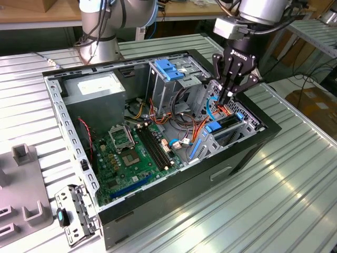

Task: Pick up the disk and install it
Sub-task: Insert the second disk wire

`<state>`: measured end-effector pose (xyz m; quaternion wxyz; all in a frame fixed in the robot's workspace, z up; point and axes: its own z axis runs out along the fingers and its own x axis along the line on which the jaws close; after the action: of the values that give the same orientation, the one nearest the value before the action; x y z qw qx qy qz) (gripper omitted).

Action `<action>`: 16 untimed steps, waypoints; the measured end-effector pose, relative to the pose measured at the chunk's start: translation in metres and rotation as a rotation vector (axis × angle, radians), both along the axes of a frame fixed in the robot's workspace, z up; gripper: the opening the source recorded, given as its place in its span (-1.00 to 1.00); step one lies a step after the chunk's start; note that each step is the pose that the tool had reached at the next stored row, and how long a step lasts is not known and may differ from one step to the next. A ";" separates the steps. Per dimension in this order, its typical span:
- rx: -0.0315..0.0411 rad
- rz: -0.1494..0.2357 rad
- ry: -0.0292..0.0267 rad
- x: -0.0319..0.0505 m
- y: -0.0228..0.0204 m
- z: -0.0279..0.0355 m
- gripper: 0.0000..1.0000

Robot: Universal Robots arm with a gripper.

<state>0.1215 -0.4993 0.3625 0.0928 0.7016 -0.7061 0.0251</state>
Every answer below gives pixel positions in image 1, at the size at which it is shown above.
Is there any orange red wire bundle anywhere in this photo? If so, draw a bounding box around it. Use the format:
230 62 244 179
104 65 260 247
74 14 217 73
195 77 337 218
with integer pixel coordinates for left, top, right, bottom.
148 97 210 140

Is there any blue plastic drive latch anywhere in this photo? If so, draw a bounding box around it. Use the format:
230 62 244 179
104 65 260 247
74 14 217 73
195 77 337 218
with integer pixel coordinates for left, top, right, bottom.
154 59 185 82

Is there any small cardboard box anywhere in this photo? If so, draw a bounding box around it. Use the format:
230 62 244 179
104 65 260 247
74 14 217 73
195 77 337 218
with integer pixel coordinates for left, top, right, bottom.
39 0 57 13

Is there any grey metal slot bracket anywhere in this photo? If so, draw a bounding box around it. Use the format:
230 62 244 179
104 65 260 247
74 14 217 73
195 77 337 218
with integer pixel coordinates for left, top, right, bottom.
54 183 102 248

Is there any red yellow power wire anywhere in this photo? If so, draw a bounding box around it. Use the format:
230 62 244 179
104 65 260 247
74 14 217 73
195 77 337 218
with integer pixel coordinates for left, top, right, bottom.
215 103 233 116

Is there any grey parts rack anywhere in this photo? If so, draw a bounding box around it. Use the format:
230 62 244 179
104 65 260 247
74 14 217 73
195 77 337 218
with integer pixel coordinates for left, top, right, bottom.
0 143 55 238

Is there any grey metal optical drive cage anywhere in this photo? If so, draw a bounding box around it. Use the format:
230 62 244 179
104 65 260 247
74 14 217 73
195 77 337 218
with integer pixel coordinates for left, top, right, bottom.
145 55 211 118

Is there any grey power supply unit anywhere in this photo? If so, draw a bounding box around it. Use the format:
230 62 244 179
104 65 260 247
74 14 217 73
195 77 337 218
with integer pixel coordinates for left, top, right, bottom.
62 71 126 135

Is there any blue expansion slot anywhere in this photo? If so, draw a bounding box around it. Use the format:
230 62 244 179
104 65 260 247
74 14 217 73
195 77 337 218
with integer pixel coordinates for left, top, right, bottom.
109 172 153 200

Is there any metal socket cover frame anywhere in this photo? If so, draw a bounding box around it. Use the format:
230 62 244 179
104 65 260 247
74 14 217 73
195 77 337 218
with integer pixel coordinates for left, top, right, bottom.
108 124 136 153

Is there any green motherboard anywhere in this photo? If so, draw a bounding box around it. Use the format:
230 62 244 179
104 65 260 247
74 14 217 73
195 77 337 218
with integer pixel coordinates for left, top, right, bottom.
92 122 185 208

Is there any wooden desk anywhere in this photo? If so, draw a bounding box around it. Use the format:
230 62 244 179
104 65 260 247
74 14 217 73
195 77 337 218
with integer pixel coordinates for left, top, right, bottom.
0 0 318 51

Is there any black open PC case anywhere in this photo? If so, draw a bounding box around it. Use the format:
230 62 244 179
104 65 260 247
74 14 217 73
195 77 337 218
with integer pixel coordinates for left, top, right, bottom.
42 48 282 251

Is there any black latch with blue button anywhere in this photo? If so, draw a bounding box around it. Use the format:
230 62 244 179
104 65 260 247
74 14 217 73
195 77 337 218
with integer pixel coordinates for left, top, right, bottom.
56 207 71 228

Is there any metal slat side table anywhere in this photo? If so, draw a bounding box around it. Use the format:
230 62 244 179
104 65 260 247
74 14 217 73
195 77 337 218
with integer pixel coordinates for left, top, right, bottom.
256 20 337 80

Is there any brown cardboard box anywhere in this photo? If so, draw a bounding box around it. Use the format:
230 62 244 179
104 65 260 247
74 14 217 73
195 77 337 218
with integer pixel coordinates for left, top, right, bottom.
285 88 337 138

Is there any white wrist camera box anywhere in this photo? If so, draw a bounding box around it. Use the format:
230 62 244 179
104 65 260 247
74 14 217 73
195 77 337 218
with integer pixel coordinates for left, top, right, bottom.
212 16 252 41

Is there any short blue labelled SATA wire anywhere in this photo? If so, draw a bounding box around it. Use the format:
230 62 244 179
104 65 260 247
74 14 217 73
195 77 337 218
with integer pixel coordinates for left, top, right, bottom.
168 137 195 149

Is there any yellow orange wire bundle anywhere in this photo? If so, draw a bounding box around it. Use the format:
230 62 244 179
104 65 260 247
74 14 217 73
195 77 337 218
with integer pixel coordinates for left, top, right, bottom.
128 102 146 120

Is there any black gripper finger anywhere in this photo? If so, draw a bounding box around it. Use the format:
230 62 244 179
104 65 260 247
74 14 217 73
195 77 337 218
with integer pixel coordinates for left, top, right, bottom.
226 59 259 105
212 53 234 105

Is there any black RAM slot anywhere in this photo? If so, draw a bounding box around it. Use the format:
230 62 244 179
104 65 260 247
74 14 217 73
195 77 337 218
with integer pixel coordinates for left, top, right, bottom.
148 123 175 166
144 124 172 167
135 126 164 171
140 125 168 169

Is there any black wire bundle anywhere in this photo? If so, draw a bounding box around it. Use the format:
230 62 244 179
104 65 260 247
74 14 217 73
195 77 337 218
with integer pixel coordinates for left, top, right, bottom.
170 86 202 130

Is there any black cable with silver connector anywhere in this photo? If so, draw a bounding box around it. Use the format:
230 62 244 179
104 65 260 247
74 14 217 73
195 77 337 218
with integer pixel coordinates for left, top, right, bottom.
31 51 63 70

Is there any silver round metal part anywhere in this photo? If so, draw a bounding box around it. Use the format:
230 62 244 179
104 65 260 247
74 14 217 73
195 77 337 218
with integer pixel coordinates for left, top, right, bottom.
320 10 337 26

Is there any red black twisted wire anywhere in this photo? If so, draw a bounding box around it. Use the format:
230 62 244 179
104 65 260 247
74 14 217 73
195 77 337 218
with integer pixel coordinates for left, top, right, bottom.
78 118 94 162

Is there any grey perforated disk bay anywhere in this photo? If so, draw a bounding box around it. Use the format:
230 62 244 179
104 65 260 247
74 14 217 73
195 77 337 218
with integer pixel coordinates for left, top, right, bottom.
187 79 266 166

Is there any hard disk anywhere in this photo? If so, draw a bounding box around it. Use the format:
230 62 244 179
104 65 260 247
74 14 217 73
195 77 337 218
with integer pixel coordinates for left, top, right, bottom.
189 112 244 161

